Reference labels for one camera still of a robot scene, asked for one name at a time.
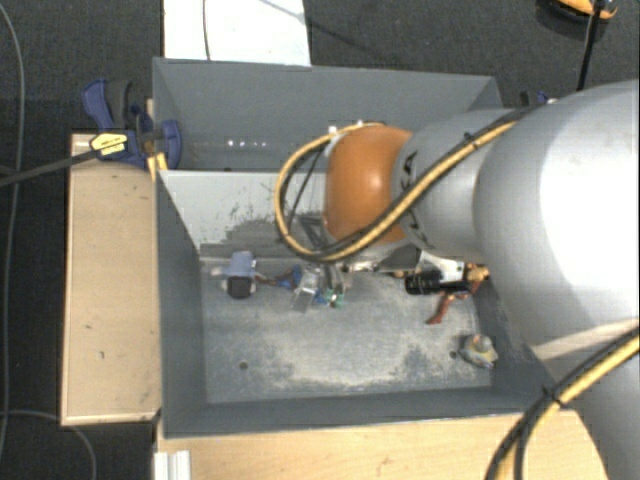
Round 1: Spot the grey metal bin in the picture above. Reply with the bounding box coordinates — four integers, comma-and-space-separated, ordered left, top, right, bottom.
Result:
151, 56, 556, 439

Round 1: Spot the black cylinder on white bracket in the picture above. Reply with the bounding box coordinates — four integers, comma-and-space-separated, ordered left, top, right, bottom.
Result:
403, 252, 489, 298

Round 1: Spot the grey and yellow toy animal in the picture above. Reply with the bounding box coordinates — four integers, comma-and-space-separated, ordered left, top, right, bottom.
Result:
458, 333, 500, 370

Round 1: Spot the blue and brown small thing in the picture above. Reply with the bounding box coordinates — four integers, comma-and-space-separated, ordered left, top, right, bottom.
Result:
255, 265, 304, 291

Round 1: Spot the pale blue and black toy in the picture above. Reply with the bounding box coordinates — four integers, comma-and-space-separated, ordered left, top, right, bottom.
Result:
211, 250, 260, 300

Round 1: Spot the red-brown thin curved thing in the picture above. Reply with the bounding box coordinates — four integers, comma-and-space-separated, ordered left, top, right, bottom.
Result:
424, 290, 472, 326

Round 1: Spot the pale wood board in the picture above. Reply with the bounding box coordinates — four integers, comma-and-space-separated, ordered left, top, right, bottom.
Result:
59, 132, 164, 427

